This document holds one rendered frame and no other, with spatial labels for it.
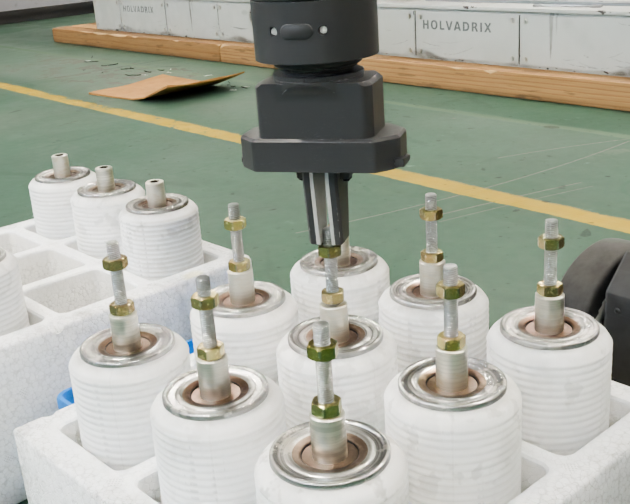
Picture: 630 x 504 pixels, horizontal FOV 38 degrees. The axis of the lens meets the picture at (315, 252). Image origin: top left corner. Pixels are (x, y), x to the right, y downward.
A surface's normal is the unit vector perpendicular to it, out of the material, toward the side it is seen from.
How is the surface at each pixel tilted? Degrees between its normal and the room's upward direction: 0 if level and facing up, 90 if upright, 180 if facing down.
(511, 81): 90
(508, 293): 0
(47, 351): 90
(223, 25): 90
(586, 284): 43
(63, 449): 0
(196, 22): 90
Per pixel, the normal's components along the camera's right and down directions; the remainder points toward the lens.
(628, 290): -0.59, -0.47
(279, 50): -0.57, 0.33
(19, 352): 0.68, 0.21
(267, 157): -0.29, 0.35
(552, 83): -0.76, 0.27
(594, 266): -0.43, -0.66
